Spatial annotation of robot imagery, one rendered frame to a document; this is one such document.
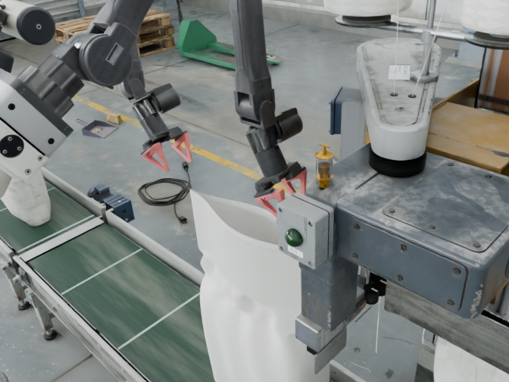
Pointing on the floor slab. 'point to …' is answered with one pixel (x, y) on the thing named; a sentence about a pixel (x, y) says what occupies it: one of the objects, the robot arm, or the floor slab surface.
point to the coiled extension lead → (169, 196)
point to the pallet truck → (185, 38)
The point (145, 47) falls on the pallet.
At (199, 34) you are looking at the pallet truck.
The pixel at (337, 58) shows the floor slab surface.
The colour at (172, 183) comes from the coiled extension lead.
